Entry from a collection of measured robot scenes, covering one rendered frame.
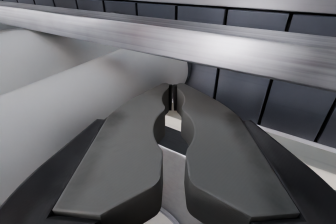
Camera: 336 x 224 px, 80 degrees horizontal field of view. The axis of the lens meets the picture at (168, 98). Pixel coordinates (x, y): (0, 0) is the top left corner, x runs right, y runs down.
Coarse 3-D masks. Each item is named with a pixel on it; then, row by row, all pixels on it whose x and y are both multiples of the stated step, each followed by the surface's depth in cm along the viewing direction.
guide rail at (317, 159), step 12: (168, 120) 16; (180, 120) 15; (288, 144) 13; (300, 144) 13; (300, 156) 12; (312, 156) 12; (324, 156) 12; (312, 168) 12; (324, 168) 12; (324, 180) 12
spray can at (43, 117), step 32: (96, 64) 11; (128, 64) 12; (160, 64) 14; (0, 96) 8; (32, 96) 8; (64, 96) 9; (96, 96) 10; (128, 96) 11; (0, 128) 7; (32, 128) 7; (64, 128) 8; (0, 160) 7; (32, 160) 7; (0, 192) 6
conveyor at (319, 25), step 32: (0, 0) 28; (32, 0) 24; (64, 0) 21; (96, 0) 19; (320, 32) 12; (192, 64) 17; (224, 96) 17; (256, 96) 15; (288, 96) 14; (320, 96) 13; (288, 128) 15; (320, 128) 14
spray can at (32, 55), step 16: (16, 32) 12; (32, 32) 12; (0, 48) 10; (16, 48) 11; (32, 48) 11; (48, 48) 12; (64, 48) 13; (80, 48) 13; (96, 48) 14; (112, 48) 16; (0, 64) 10; (16, 64) 11; (32, 64) 11; (48, 64) 12; (64, 64) 12; (0, 80) 10; (16, 80) 10; (32, 80) 11
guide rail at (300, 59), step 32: (64, 32) 10; (96, 32) 9; (128, 32) 8; (160, 32) 7; (192, 32) 7; (224, 32) 6; (256, 32) 6; (288, 32) 6; (224, 64) 7; (256, 64) 6; (288, 64) 6; (320, 64) 5
